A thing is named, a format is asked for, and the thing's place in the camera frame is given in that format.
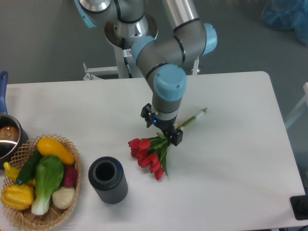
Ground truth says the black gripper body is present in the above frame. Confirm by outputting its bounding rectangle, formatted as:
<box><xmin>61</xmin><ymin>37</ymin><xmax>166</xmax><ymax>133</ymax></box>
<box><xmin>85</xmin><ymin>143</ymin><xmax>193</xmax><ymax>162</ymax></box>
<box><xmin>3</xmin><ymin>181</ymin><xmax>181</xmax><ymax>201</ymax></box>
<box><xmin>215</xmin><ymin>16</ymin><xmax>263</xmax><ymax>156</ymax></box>
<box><xmin>150</xmin><ymin>112</ymin><xmax>179</xmax><ymax>137</ymax></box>

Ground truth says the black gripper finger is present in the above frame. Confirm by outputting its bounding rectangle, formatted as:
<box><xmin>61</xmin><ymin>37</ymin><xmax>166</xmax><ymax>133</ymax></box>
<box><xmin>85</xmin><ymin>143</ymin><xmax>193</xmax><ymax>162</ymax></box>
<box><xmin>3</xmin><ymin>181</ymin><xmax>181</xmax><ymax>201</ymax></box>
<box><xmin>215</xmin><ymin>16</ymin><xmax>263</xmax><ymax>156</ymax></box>
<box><xmin>167</xmin><ymin>128</ymin><xmax>183</xmax><ymax>146</ymax></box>
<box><xmin>141</xmin><ymin>103</ymin><xmax>153</xmax><ymax>128</ymax></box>

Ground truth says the red tulip bouquet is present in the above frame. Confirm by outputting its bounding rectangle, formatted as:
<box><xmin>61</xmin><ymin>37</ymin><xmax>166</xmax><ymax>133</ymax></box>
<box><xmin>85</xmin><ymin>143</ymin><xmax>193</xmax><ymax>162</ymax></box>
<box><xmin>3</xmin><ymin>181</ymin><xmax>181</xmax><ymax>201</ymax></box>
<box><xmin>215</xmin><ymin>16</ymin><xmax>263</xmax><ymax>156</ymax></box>
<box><xmin>128</xmin><ymin>108</ymin><xmax>207</xmax><ymax>180</ymax></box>

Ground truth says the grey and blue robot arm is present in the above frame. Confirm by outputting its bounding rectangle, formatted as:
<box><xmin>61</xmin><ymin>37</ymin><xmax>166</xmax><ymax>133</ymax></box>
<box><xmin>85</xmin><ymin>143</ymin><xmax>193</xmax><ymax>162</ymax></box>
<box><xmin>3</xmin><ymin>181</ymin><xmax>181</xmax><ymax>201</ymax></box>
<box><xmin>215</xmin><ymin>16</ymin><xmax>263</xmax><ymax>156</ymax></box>
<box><xmin>75</xmin><ymin>0</ymin><xmax>218</xmax><ymax>145</ymax></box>

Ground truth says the dark grey ribbed vase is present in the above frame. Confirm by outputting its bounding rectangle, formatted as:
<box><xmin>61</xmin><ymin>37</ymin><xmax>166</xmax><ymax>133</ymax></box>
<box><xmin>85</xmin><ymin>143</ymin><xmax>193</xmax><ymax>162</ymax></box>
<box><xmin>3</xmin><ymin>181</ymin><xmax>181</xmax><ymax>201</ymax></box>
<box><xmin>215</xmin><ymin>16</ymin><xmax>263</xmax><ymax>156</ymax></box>
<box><xmin>88</xmin><ymin>156</ymin><xmax>128</xmax><ymax>204</ymax></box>

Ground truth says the red radish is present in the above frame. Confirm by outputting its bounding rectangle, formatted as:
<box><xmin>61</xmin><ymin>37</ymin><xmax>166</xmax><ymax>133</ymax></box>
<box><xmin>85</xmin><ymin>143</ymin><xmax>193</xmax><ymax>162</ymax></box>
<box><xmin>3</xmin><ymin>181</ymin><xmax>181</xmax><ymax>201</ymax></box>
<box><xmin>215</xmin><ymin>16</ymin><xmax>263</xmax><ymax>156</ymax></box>
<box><xmin>63</xmin><ymin>166</ymin><xmax>78</xmax><ymax>187</ymax></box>

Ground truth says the yellow squash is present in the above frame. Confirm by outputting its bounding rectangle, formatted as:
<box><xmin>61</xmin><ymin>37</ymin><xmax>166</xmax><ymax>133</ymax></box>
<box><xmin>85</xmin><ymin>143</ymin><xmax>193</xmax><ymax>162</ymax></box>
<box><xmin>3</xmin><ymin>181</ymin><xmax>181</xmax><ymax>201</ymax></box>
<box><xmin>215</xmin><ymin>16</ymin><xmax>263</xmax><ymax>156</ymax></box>
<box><xmin>37</xmin><ymin>137</ymin><xmax>75</xmax><ymax>165</ymax></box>

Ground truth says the green bok choy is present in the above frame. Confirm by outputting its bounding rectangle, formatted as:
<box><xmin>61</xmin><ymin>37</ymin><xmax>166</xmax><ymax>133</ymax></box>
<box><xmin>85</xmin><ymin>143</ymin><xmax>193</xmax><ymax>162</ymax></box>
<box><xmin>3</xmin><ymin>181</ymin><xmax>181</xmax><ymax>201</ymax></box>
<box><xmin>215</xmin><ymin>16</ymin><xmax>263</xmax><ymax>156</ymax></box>
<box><xmin>31</xmin><ymin>155</ymin><xmax>64</xmax><ymax>216</ymax></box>

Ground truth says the white garlic bulb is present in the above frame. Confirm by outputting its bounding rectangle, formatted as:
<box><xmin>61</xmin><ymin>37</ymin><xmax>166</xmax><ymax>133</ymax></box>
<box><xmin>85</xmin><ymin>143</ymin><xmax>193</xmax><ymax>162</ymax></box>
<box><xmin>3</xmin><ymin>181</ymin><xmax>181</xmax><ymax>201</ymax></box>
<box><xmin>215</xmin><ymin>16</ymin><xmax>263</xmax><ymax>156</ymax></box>
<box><xmin>52</xmin><ymin>187</ymin><xmax>75</xmax><ymax>209</ymax></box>

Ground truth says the woven wicker basket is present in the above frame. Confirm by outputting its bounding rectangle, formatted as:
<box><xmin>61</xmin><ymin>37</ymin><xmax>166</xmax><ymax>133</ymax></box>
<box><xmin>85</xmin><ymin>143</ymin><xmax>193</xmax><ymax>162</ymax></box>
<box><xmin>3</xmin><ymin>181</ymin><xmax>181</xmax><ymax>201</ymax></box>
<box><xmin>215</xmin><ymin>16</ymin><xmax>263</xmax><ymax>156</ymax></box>
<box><xmin>1</xmin><ymin>134</ymin><xmax>81</xmax><ymax>231</ymax></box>

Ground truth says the dark green cucumber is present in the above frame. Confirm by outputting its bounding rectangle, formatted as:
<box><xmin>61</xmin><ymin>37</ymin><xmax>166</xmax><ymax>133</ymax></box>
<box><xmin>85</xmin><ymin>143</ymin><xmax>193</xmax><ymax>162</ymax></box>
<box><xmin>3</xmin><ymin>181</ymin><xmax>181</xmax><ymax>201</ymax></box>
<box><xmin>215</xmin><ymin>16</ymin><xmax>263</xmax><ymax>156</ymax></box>
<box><xmin>15</xmin><ymin>149</ymin><xmax>43</xmax><ymax>185</ymax></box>

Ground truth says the black device at table edge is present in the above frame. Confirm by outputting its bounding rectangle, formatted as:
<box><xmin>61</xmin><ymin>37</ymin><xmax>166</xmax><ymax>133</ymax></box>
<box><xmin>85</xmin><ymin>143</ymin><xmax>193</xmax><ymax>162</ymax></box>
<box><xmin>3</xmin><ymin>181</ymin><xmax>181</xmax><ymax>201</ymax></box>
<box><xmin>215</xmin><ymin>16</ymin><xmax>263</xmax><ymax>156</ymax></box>
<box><xmin>290</xmin><ymin>195</ymin><xmax>308</xmax><ymax>220</ymax></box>

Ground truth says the small yellow gourd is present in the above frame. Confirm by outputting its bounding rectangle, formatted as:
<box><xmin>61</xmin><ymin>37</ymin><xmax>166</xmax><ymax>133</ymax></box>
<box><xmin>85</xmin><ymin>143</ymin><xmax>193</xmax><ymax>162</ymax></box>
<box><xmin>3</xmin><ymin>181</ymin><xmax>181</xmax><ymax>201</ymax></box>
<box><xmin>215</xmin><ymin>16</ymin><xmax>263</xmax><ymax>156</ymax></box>
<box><xmin>3</xmin><ymin>162</ymin><xmax>20</xmax><ymax>182</ymax></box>

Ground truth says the yellow bell pepper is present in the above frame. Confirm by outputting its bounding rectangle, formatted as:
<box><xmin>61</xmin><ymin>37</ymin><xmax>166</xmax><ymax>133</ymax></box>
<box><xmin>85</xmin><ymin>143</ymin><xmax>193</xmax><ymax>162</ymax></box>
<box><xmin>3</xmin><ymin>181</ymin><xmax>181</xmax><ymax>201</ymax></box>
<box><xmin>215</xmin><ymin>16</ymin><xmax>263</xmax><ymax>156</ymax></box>
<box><xmin>0</xmin><ymin>184</ymin><xmax>34</xmax><ymax>210</ymax></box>

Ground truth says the blue plastic bag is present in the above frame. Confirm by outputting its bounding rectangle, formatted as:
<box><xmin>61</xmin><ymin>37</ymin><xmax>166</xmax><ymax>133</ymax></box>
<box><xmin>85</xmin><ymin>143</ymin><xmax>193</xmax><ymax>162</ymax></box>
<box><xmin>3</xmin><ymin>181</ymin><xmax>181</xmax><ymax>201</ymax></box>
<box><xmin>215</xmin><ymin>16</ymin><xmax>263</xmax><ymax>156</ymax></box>
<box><xmin>262</xmin><ymin>0</ymin><xmax>308</xmax><ymax>45</ymax></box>

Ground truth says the black cable on pedestal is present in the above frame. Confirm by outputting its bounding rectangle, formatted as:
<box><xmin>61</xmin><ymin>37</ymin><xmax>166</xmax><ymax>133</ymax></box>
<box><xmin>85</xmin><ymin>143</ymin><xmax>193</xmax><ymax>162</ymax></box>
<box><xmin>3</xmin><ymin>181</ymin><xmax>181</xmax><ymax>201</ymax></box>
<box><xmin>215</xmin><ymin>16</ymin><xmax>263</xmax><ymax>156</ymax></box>
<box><xmin>121</xmin><ymin>37</ymin><xmax>133</xmax><ymax>79</ymax></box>

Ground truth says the white frame at right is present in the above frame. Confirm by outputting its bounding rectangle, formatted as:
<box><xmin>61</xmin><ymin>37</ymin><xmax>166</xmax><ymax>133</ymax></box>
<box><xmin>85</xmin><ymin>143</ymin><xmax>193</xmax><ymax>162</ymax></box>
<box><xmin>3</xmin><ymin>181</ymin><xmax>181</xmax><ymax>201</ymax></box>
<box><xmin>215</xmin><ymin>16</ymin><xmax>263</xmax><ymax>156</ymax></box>
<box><xmin>284</xmin><ymin>82</ymin><xmax>308</xmax><ymax>129</ymax></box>

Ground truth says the blue handled saucepan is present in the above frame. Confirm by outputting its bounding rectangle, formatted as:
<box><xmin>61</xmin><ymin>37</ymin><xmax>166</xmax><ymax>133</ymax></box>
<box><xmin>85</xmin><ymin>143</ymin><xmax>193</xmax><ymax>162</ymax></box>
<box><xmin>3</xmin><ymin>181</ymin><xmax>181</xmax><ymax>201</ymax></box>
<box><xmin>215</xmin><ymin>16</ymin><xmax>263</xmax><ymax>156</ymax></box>
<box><xmin>0</xmin><ymin>71</ymin><xmax>28</xmax><ymax>170</ymax></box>

